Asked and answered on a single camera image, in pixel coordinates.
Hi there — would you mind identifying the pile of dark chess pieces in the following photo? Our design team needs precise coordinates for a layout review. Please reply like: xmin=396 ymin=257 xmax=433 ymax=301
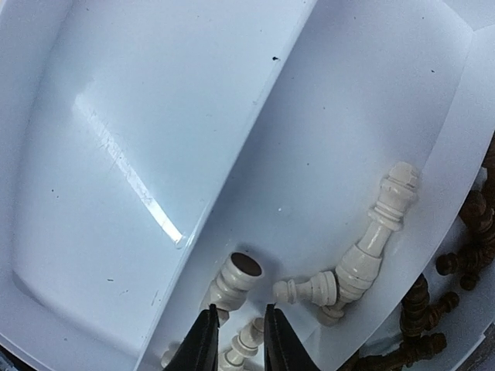
xmin=343 ymin=191 xmax=495 ymax=371

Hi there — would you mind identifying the pile of white chess pieces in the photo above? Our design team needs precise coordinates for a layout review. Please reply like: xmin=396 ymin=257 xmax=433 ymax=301
xmin=166 ymin=252 xmax=337 ymax=370

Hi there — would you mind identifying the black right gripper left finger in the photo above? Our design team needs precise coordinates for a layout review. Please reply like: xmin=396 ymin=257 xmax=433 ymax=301
xmin=162 ymin=304 xmax=220 ymax=371

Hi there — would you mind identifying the white divided plastic tray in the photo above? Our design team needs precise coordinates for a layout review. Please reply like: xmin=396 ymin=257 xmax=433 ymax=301
xmin=1 ymin=1 xmax=494 ymax=370

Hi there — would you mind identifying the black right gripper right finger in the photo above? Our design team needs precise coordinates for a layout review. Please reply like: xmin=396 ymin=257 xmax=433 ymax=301
xmin=264 ymin=304 xmax=319 ymax=371

